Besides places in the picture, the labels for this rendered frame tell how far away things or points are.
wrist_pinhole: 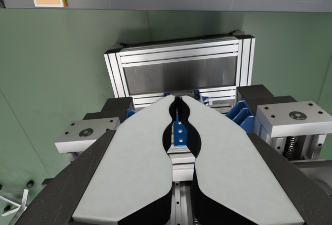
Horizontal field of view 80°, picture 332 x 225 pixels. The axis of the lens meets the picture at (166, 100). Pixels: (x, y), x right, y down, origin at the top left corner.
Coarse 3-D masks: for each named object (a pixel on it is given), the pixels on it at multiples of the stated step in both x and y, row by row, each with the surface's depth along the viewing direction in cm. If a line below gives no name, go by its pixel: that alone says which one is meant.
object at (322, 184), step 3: (315, 180) 44; (318, 180) 45; (318, 183) 44; (321, 183) 44; (324, 183) 44; (321, 186) 43; (324, 186) 43; (327, 186) 44; (324, 189) 43; (327, 189) 43; (330, 189) 44; (327, 192) 42; (330, 192) 43; (330, 195) 44
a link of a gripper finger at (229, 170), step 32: (192, 128) 9; (224, 128) 9; (224, 160) 7; (256, 160) 7; (192, 192) 7; (224, 192) 6; (256, 192) 6; (224, 224) 6; (256, 224) 5; (288, 224) 5
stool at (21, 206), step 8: (32, 184) 200; (24, 192) 197; (8, 200) 203; (16, 200) 207; (24, 200) 203; (8, 208) 221; (16, 208) 210; (24, 208) 208; (16, 216) 199; (8, 224) 192
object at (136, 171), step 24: (168, 96) 11; (144, 120) 9; (168, 120) 9; (120, 144) 8; (144, 144) 8; (168, 144) 10; (120, 168) 7; (144, 168) 7; (168, 168) 7; (96, 192) 6; (120, 192) 6; (144, 192) 6; (168, 192) 6; (72, 216) 5; (96, 216) 5; (120, 216) 5; (144, 216) 6; (168, 216) 7
